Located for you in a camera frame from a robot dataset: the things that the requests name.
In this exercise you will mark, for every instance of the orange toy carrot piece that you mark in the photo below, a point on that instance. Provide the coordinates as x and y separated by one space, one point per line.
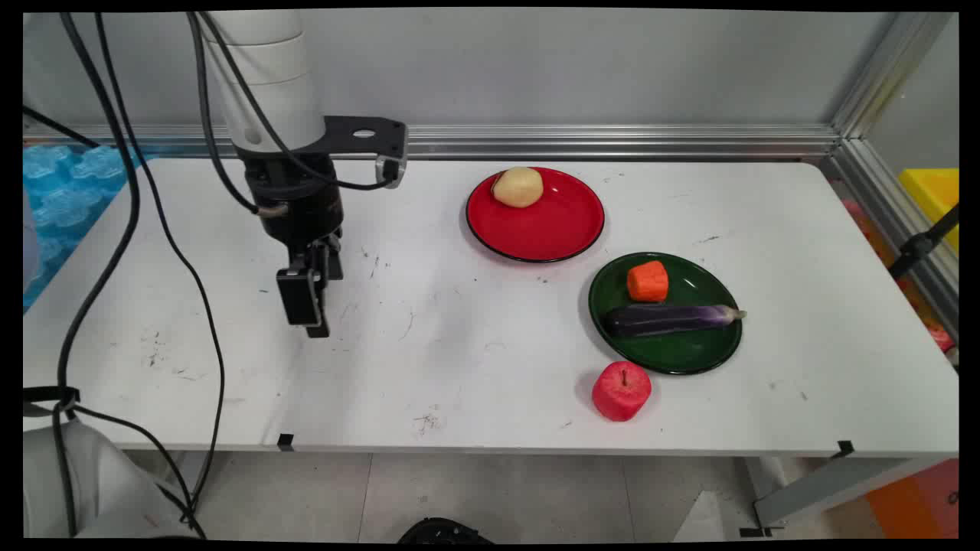
648 282

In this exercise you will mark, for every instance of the red toy apple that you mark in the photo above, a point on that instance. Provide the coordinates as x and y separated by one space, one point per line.
621 392

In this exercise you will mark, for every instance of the orange floor box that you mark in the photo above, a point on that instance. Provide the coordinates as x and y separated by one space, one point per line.
919 501

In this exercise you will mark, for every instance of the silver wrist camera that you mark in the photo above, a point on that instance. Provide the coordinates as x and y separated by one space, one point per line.
391 170

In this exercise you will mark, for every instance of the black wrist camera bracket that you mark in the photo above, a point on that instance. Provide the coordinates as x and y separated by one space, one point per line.
367 134

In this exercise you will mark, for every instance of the aluminium frame rail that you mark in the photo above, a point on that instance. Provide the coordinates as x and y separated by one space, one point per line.
892 210
574 141

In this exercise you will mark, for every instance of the yellow plastic bin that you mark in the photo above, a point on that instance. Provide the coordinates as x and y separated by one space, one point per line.
934 195

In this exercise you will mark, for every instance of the purple toy eggplant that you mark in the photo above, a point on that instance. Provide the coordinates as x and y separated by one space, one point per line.
666 319

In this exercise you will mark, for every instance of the dark green round plate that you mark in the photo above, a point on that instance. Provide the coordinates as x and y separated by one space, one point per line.
681 348

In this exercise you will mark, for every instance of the red round plate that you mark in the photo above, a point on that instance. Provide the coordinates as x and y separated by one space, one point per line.
547 226

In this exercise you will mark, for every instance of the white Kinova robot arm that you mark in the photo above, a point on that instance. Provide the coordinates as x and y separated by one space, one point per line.
260 76

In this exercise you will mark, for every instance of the aluminium frame post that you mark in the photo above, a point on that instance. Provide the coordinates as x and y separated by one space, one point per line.
888 73

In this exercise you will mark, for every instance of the black round floor object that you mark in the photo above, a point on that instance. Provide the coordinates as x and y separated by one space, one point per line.
444 532

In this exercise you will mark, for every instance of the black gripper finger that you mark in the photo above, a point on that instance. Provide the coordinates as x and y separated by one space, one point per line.
334 264
300 295

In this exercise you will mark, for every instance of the blue bubble wrap sheet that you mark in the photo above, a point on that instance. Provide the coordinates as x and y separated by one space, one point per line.
65 199

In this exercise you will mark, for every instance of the beige toy potato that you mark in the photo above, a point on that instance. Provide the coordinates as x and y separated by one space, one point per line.
517 187

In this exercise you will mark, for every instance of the black stand clamp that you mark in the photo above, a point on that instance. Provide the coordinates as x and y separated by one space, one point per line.
919 245

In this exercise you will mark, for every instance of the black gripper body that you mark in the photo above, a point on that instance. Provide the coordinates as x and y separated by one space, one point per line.
302 199

